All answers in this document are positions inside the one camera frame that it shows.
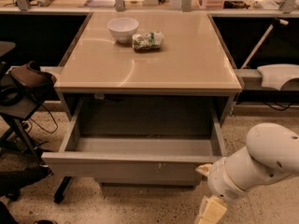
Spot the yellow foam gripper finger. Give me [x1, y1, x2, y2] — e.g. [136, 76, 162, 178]
[195, 163, 212, 176]
[193, 195, 227, 224]

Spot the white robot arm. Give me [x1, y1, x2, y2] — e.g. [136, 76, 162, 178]
[194, 123, 299, 224]

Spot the black side stand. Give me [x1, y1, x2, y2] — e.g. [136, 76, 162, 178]
[0, 40, 59, 161]

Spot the white ceramic bowl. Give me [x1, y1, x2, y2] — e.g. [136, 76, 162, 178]
[107, 18, 139, 43]

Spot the green white snack bag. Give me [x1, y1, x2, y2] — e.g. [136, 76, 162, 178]
[132, 32, 164, 50]

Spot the black cable on floor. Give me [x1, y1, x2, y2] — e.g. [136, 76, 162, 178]
[21, 103, 60, 135]

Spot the beige top drawer cabinet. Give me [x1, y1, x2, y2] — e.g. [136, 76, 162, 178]
[55, 10, 242, 120]

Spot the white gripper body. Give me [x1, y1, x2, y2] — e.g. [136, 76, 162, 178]
[207, 157, 246, 203]

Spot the black tool pile right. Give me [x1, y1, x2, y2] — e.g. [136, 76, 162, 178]
[223, 0, 249, 8]

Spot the brown VR headset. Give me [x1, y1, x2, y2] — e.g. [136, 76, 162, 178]
[0, 61, 56, 106]

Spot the white dustpan with handle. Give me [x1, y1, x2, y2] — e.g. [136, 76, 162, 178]
[241, 18, 299, 91]

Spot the grey top drawer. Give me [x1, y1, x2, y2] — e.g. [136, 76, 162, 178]
[43, 96, 226, 187]

